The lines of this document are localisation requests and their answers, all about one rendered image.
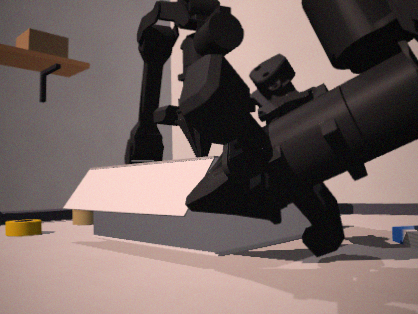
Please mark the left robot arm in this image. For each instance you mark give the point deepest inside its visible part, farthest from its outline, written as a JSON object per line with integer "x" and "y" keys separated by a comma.
{"x": 219, "y": 34}

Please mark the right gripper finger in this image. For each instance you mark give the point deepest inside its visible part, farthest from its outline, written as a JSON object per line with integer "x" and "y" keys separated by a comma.
{"x": 255, "y": 204}
{"x": 216, "y": 186}

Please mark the yellow roll of tape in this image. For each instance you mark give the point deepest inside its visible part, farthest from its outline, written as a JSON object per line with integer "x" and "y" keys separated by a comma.
{"x": 23, "y": 227}

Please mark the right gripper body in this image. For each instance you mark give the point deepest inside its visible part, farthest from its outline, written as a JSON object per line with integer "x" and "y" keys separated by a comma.
{"x": 315, "y": 142}

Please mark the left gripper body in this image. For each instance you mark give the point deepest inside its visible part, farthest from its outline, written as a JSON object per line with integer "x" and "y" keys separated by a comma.
{"x": 174, "y": 113}

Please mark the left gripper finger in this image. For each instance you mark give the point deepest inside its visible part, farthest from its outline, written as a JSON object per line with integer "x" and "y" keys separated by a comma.
{"x": 203, "y": 147}
{"x": 187, "y": 129}

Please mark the white cardboard box with lid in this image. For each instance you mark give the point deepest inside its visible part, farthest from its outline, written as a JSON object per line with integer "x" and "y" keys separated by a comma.
{"x": 161, "y": 188}

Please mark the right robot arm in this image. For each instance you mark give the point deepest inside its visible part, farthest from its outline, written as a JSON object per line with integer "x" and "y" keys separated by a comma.
{"x": 356, "y": 35}

